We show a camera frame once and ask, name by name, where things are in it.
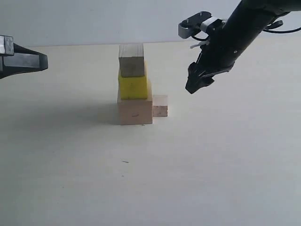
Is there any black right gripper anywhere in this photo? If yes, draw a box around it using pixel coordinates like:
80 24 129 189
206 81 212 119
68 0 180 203
185 25 242 94

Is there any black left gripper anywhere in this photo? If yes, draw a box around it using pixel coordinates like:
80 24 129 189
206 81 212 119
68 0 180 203
0 35 48 79

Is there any small wooden cube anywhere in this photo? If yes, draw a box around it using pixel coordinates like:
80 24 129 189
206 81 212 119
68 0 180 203
152 95 168 117

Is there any large wooden cube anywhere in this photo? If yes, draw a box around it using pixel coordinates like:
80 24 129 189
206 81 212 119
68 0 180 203
117 79 153 125

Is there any yellow block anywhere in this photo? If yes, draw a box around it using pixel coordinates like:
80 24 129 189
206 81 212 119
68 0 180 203
118 61 151 100

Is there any medium wooden cube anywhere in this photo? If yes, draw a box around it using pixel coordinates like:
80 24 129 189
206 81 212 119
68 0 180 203
119 43 145 78

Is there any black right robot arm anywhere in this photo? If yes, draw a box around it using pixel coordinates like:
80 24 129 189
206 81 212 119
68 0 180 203
178 0 301 94

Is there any white tape strip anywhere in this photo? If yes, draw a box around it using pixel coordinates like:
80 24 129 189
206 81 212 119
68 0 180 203
190 40 209 49

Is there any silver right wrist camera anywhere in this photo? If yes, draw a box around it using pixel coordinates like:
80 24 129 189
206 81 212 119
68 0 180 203
178 11 227 41

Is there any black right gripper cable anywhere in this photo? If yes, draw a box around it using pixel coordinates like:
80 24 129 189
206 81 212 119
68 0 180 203
263 20 301 34

